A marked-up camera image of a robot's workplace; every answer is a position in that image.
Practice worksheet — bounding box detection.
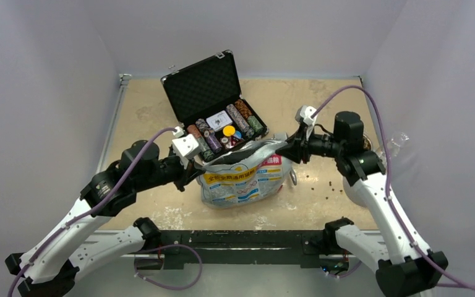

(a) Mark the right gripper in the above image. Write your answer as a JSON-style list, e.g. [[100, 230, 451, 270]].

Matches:
[[276, 122, 344, 163]]

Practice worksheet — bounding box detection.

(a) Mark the pet food bag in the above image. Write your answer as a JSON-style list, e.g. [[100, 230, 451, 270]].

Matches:
[[197, 132, 297, 209]]

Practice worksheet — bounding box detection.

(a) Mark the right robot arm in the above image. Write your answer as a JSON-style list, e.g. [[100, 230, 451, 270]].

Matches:
[[276, 105, 448, 296]]

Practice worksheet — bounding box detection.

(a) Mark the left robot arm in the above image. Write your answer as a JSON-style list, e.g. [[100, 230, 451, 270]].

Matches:
[[5, 127, 202, 296]]

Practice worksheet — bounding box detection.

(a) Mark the grey double pet bowl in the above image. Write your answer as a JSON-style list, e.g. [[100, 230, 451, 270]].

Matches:
[[342, 133, 373, 208]]

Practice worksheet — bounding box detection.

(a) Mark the white playing card box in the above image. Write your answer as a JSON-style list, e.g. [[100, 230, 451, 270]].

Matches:
[[206, 110, 233, 132]]

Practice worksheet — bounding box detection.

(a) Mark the yellow dealer chip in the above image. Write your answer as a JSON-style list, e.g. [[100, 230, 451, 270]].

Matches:
[[223, 125, 236, 137]]

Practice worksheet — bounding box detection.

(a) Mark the black poker chip case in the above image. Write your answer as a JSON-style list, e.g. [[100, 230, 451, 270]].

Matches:
[[160, 49, 269, 162]]

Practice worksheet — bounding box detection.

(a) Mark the clear water bottle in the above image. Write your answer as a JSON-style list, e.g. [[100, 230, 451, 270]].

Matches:
[[377, 132, 410, 161]]

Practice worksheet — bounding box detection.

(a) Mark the aluminium frame rail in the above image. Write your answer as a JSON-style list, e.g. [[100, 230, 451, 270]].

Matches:
[[96, 73, 134, 173]]

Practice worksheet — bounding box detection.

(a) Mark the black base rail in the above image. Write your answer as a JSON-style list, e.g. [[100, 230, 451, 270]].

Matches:
[[119, 229, 363, 272]]

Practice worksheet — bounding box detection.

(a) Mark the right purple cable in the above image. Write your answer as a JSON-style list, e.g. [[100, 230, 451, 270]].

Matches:
[[311, 85, 475, 294]]

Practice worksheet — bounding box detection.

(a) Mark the purple cable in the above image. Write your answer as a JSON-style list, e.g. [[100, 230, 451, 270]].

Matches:
[[7, 127, 203, 297], [311, 85, 475, 294]]

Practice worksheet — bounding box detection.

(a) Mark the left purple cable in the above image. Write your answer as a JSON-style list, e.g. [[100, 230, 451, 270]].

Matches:
[[7, 127, 203, 297]]

